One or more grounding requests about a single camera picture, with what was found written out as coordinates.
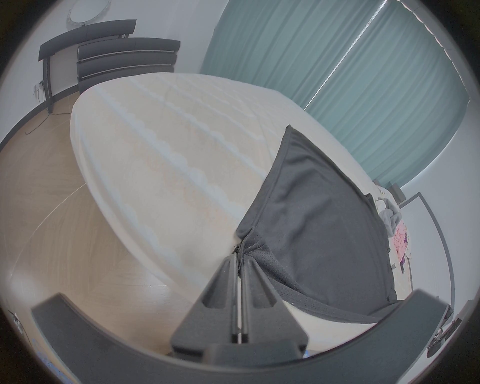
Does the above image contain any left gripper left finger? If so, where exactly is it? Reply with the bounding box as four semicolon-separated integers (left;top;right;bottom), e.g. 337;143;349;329
170;254;241;353

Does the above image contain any white printed pillow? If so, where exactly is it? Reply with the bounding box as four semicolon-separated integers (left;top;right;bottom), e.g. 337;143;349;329
373;180;415;259

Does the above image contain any blue-green curtain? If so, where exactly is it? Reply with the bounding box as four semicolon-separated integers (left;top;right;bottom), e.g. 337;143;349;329
199;0;387;109
304;0;471;188

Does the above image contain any black chest of drawers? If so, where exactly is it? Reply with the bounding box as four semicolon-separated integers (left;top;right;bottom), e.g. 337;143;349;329
77;37;181;94

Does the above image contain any black T-shirt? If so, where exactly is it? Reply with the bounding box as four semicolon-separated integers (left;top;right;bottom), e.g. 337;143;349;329
235;125;398;325

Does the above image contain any pink garment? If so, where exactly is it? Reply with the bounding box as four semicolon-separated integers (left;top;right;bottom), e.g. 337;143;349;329
390;221;409;263

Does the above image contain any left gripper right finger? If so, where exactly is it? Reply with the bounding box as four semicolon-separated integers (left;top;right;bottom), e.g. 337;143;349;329
240;254;309;349

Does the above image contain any grey bedside table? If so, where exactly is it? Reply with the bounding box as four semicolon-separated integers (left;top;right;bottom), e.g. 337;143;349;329
384;182;406;205

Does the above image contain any bed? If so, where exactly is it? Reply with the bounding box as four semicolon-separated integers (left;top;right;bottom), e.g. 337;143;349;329
69;73;454;355

